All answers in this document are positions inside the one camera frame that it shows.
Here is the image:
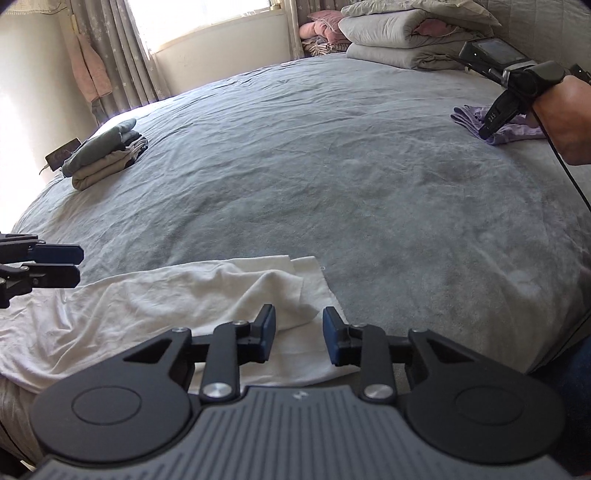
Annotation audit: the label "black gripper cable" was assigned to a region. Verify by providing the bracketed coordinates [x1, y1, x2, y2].
[542, 131, 591, 210]

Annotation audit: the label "pink hanging garment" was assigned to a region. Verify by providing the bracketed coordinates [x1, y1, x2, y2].
[69, 30, 114, 104]

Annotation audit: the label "grey star-print curtain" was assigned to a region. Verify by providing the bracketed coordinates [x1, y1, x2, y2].
[92, 0, 162, 116]
[284, 0, 342, 58]

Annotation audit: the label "white lace cloth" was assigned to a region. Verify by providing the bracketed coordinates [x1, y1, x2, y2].
[9, 0, 63, 17]

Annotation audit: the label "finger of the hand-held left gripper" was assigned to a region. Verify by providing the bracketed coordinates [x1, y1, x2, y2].
[0, 234, 85, 265]
[0, 264, 81, 309]

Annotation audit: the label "folded cream garment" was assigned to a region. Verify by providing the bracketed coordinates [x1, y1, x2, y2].
[71, 138, 149, 192]

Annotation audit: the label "folded grey quilt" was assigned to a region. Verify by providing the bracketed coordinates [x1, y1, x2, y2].
[338, 9, 497, 71]

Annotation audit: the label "folded dark garment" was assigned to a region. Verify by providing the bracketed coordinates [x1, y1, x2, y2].
[121, 134, 149, 167]

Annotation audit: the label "purple garment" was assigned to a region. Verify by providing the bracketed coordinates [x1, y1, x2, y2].
[451, 105, 550, 147]

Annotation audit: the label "grey pillow with pink trim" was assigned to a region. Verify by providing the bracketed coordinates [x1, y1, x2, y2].
[341, 0, 503, 26]

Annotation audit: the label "small black smartphone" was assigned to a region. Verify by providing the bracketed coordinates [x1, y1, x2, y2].
[45, 137, 81, 175]

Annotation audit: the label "grey quilted headboard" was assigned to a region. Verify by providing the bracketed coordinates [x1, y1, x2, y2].
[480, 0, 591, 79]

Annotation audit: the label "striped cloth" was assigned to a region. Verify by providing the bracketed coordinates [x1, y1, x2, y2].
[302, 39, 352, 58]

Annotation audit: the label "white pants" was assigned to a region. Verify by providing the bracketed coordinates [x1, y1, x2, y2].
[0, 255, 361, 395]

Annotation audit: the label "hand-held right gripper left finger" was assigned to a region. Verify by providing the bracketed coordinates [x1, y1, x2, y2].
[124, 304, 277, 402]

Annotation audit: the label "window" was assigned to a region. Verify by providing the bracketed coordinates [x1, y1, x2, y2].
[124, 0, 289, 54]

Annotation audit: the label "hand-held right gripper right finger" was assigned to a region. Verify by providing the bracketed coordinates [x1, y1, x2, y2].
[322, 306, 485, 402]

